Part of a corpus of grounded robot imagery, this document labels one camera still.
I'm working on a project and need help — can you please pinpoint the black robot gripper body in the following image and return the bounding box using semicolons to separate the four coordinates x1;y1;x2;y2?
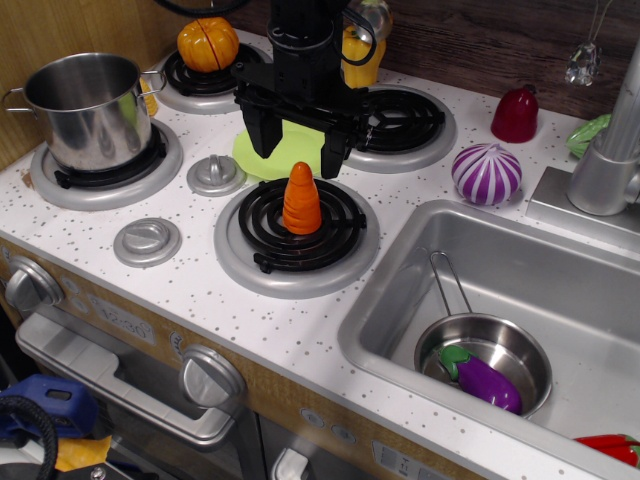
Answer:
232;19;368;146

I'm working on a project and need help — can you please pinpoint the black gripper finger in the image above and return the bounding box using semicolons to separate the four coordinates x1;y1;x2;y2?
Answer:
241;104;283;159
321;129;351;179

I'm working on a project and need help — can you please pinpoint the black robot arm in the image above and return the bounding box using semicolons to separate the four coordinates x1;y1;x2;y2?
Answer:
232;1;372;179

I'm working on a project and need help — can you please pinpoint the light green plate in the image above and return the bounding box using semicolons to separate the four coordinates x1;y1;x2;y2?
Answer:
232;121;324;180

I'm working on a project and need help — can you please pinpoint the orange toy carrot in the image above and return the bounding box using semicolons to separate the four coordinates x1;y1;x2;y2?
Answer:
282;162;322;235

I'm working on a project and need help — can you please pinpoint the silver stove knob upper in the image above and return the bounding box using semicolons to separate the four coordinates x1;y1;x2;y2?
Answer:
187;154;246;197

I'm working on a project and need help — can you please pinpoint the silver stove knob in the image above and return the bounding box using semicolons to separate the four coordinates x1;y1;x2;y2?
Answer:
187;154;246;197
113;218;182;268

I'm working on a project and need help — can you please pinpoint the yellow toy bell pepper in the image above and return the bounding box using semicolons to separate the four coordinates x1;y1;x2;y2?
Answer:
342;26;386;89

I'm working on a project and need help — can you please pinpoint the back left black burner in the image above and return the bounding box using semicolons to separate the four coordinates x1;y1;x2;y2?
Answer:
154;42;274;116

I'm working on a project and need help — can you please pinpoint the black burner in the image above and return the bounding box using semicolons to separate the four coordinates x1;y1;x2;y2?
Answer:
214;179;380;299
344;85;457;174
30;120;183;211
154;42;274;116

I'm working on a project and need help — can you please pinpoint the back right black burner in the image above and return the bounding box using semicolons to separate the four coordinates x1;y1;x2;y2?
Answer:
344;85;457;174

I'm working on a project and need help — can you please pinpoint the orange toy pumpkin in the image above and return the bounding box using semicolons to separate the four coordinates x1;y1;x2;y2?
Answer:
176;17;240;73

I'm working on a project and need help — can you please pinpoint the yellow toy corn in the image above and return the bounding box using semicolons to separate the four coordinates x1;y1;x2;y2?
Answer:
139;78;159;117

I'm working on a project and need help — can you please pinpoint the front right black burner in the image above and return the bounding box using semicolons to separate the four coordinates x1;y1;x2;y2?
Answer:
214;179;380;299

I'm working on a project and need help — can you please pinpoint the silver toy sink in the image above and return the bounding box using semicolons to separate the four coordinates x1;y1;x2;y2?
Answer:
338;201;639;450

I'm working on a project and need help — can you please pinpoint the front left black burner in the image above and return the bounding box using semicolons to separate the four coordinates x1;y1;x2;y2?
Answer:
30;120;183;211

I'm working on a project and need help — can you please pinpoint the purple striped toy onion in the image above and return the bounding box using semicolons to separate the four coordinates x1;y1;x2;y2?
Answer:
451;143;523;206

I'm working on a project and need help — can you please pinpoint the silver stove knob lower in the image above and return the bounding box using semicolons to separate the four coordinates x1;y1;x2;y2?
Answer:
113;218;182;268

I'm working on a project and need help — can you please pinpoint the stainless steel pot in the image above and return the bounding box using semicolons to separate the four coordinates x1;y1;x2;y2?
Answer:
1;53;167;171

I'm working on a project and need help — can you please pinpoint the dark red toy pepper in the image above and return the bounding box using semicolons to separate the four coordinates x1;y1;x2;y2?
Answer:
491;84;539;143

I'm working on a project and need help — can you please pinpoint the green toy vegetable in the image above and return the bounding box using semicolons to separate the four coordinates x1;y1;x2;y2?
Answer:
565;114;611;158

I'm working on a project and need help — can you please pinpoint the silver oven dial right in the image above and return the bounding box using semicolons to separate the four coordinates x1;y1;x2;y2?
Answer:
179;344;246;416

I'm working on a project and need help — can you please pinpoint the silver oven dial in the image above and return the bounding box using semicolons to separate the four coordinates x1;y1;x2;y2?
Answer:
179;344;246;416
5;256;64;312

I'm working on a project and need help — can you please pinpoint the small steel saucepan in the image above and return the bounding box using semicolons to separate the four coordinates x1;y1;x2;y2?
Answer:
412;251;552;418

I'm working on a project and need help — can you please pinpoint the clear crystal pendant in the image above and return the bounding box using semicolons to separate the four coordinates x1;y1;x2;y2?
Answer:
565;41;601;87

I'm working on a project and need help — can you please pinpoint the silver toy faucet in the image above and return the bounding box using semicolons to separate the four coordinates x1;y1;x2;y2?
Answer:
525;34;640;236

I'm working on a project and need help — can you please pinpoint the purple toy eggplant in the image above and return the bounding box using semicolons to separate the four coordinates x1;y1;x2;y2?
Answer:
438;345;523;415

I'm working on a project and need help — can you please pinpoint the silver oven dial left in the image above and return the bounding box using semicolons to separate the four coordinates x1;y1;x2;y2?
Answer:
5;256;64;312

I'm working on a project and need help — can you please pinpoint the blue tool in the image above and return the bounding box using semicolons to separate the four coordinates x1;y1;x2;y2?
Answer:
1;374;99;438

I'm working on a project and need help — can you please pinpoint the yellow cloth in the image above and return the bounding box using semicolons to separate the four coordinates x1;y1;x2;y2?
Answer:
55;436;112;472

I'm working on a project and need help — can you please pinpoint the red toy chili pepper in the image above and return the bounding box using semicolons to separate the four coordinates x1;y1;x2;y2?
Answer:
575;434;639;469

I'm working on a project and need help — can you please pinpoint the silver oven door handle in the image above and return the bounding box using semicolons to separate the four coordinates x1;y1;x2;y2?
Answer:
17;313;241;455

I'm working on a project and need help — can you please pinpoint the black cable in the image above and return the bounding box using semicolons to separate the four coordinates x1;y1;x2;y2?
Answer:
0;394;60;480

